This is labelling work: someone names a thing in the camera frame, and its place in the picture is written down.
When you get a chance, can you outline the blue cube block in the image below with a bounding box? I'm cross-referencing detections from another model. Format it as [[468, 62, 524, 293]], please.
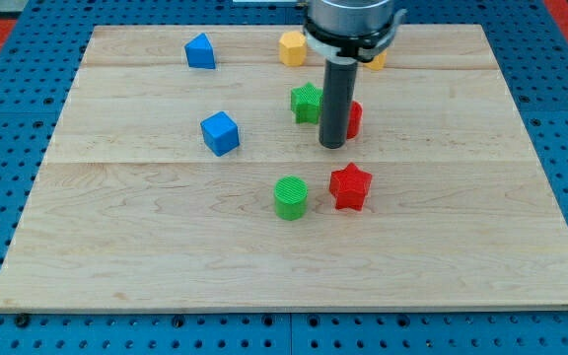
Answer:
[[200, 111, 240, 157]]

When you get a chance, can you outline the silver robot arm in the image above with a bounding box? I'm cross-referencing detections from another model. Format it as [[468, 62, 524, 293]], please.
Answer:
[[303, 0, 407, 149]]

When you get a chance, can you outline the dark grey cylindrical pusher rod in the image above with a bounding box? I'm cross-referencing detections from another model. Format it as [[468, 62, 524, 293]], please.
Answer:
[[319, 60, 358, 149]]

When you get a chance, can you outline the red circle block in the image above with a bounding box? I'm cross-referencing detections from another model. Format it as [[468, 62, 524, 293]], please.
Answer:
[[346, 101, 363, 139]]

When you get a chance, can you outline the red star block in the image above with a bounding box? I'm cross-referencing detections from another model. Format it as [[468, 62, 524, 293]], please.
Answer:
[[328, 163, 373, 211]]

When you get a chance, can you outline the wooden board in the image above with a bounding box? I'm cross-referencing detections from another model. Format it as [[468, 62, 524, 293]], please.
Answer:
[[0, 25, 568, 314]]

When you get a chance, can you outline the yellow hexagon block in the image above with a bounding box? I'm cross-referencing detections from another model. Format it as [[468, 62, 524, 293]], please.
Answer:
[[278, 31, 307, 67]]

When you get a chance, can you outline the yellow block behind tool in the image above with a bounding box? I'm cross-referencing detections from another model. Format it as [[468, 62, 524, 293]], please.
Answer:
[[364, 49, 388, 71]]

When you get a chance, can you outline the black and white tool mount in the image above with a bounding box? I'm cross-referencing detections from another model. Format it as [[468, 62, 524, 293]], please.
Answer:
[[303, 9, 407, 63]]

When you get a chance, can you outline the blue triangular prism block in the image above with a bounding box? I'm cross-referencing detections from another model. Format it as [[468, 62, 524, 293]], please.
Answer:
[[183, 33, 216, 69]]

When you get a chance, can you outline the green cylinder block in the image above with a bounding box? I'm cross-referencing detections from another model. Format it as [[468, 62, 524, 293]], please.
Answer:
[[273, 176, 308, 221]]

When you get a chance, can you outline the green star block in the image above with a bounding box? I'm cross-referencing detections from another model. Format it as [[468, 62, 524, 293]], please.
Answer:
[[290, 82, 322, 124]]

